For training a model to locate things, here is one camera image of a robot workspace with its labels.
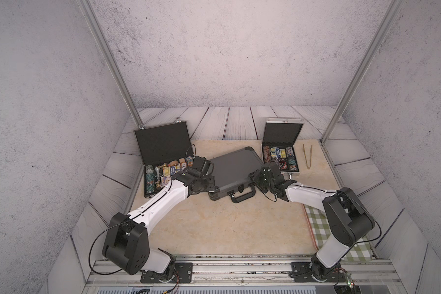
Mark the green checkered cloth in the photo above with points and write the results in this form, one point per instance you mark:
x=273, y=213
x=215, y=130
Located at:
x=321, y=231

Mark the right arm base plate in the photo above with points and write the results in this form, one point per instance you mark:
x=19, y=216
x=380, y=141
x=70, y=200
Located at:
x=301, y=272

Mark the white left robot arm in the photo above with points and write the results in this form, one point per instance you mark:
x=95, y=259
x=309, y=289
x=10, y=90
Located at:
x=127, y=239

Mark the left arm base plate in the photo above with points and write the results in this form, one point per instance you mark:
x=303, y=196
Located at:
x=180, y=272

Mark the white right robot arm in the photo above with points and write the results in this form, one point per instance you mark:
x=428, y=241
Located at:
x=347, y=217

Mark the Texas Hold'em card box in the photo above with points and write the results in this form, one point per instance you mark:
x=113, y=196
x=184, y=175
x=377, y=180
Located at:
x=170, y=170

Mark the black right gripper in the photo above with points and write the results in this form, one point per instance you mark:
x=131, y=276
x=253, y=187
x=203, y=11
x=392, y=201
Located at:
x=258, y=173

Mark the silver trophy cup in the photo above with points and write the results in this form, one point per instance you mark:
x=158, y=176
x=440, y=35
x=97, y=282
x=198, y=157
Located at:
x=158, y=173

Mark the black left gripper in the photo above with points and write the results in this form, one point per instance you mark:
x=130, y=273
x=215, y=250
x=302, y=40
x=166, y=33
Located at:
x=212, y=186

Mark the wooden tongs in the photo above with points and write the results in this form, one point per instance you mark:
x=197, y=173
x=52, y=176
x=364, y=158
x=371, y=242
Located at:
x=308, y=156

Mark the small silver poker case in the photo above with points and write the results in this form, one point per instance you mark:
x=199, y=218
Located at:
x=279, y=137

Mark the black poker case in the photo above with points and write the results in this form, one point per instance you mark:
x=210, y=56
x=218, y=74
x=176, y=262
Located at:
x=162, y=144
x=232, y=175

